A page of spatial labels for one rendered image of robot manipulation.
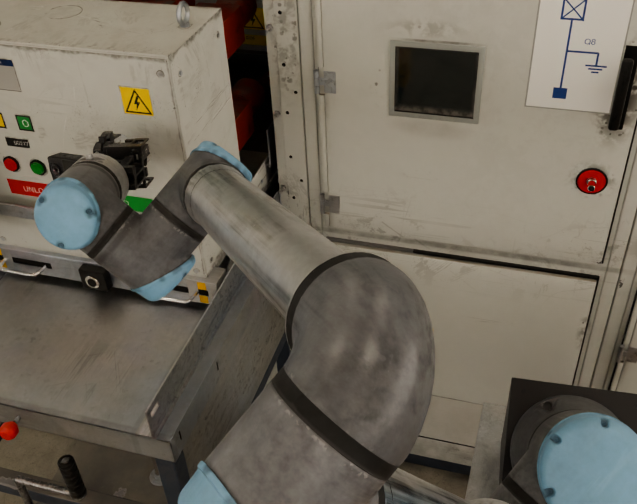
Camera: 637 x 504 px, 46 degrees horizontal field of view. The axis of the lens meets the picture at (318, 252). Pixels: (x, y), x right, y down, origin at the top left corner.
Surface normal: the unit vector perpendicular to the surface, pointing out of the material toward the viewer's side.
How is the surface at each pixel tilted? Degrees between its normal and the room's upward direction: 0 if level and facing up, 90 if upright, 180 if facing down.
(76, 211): 72
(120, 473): 0
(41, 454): 0
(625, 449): 39
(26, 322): 0
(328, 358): 22
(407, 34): 90
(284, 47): 90
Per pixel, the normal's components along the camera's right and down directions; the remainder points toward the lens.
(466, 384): -0.29, 0.61
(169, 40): -0.04, -0.79
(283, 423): -0.43, -0.36
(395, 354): 0.44, -0.44
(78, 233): -0.11, 0.33
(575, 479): -0.12, -0.23
